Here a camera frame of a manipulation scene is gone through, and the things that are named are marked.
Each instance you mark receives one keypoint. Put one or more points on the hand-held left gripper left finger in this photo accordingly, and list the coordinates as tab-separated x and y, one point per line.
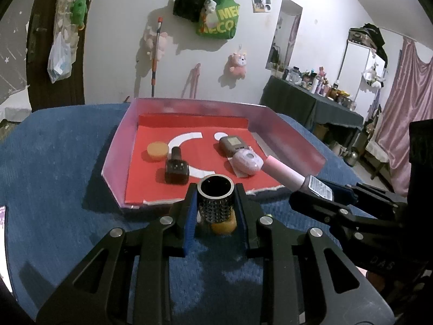
189	216

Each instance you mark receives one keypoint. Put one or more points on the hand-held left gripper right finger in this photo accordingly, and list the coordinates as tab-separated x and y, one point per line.
242	216

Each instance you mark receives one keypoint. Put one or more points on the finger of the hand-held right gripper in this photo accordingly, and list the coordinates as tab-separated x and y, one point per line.
311	204
341	193

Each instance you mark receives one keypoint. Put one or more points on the studded metal cylinder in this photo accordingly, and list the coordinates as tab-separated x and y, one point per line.
216	206

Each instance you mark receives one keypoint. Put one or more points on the pink tube with silver end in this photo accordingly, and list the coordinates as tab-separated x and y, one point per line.
284	172

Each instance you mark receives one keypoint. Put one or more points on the black star-print bottle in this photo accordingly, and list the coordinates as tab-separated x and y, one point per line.
176	171

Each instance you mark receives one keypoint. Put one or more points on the pink round device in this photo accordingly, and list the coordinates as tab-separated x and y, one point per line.
247	162

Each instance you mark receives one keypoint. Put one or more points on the grey-brown handheld meter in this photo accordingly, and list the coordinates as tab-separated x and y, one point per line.
231	145

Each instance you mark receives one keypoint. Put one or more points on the amber round disc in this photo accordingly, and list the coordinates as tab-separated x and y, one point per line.
157	150

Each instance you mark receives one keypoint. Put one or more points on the pink and red cardboard box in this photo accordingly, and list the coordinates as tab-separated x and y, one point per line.
203	125

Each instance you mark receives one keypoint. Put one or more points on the metal kettle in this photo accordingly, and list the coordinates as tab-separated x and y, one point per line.
351	158

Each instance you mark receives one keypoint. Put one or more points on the pink curtain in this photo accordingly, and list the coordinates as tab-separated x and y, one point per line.
409	108

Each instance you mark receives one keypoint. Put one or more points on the dark-cloth side table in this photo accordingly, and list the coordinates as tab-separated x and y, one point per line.
304	105

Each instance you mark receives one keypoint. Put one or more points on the white hanging decoration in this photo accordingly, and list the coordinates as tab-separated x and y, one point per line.
373	76

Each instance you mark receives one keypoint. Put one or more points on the group of bottles and jars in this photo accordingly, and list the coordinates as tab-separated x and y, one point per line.
318	84

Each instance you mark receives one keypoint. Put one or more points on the white refrigerator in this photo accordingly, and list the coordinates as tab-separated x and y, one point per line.
358	67

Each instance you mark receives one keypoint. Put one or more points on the blue textured table cover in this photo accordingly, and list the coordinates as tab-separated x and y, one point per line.
61	176

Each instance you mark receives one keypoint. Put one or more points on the black garment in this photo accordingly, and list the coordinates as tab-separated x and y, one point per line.
373	35

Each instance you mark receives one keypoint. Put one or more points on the pink plush toy with face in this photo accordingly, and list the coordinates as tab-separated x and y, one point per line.
237	63

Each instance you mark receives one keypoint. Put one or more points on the orange-tipped mop stick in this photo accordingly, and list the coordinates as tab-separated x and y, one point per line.
156	57

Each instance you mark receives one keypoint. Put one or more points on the smartphone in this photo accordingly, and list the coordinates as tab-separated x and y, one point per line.
2	243

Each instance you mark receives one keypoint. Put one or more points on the green tote bag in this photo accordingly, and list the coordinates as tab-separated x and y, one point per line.
223	23

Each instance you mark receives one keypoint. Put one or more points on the dark wooden door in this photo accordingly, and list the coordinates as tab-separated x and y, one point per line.
44	84

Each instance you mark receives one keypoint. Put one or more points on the hanging plastic bag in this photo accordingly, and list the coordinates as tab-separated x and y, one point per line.
60	61

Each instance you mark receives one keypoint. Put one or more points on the white plush toy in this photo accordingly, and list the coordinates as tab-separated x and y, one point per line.
209	10

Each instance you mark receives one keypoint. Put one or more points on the green plush toy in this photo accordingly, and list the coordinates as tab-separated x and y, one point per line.
79	10

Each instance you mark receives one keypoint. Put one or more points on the grey star-print curtain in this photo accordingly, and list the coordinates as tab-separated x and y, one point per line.
10	57

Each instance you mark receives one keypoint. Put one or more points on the pink wall hanger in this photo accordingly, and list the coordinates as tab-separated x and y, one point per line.
193	81

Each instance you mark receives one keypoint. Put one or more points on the wall mirror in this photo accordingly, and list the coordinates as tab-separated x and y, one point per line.
286	34

